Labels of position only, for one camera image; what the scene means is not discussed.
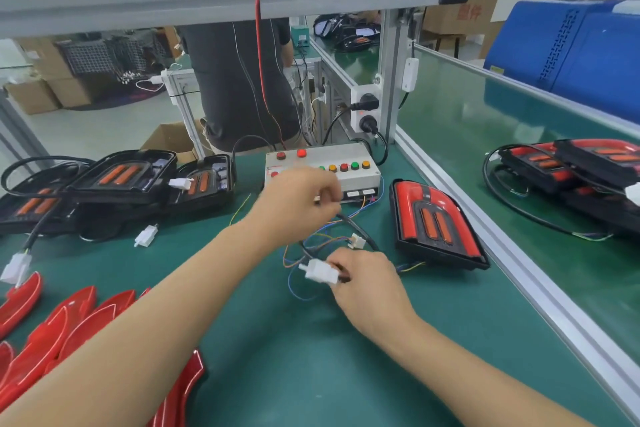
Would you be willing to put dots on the person's left hand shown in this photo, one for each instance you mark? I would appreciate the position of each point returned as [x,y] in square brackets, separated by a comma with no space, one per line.
[295,203]

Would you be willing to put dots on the person's right hand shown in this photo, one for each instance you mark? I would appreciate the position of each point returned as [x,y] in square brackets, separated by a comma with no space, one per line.
[370,292]

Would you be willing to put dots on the pile of black lamp housings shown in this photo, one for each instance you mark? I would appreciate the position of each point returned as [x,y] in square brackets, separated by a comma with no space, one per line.
[125,177]

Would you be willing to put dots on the person's left forearm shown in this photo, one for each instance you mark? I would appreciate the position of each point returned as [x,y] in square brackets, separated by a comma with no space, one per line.
[130,342]

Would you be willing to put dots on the person's right forearm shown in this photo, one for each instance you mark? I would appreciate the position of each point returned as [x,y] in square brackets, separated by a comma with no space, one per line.
[480,382]

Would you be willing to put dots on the beige test button box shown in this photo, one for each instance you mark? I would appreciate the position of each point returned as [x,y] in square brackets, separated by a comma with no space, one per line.
[362,185]

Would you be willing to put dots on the white power strip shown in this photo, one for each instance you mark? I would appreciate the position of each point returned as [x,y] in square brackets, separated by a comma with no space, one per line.
[357,91]

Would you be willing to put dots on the low open cardboard carton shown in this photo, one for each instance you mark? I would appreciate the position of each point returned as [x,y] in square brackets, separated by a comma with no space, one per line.
[168,139]

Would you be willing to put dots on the white metal stand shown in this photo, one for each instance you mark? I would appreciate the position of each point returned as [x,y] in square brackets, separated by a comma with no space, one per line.
[180,89]

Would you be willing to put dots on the large cardboard box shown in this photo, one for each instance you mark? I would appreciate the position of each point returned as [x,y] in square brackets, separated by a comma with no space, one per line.
[80,89]

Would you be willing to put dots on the black mesh basket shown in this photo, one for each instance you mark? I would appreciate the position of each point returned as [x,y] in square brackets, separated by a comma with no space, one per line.
[100,56]

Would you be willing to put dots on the pile of red lens covers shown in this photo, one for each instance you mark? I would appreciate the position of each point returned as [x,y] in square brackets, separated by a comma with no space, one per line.
[60,332]

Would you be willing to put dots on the small cardboard box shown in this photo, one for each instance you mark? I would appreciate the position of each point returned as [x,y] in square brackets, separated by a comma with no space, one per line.
[32,96]

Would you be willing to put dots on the blue plastic crate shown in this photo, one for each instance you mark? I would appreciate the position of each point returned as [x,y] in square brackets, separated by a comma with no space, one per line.
[570,51]

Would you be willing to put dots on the white switch box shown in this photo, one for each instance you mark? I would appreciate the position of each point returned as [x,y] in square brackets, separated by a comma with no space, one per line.
[410,74]

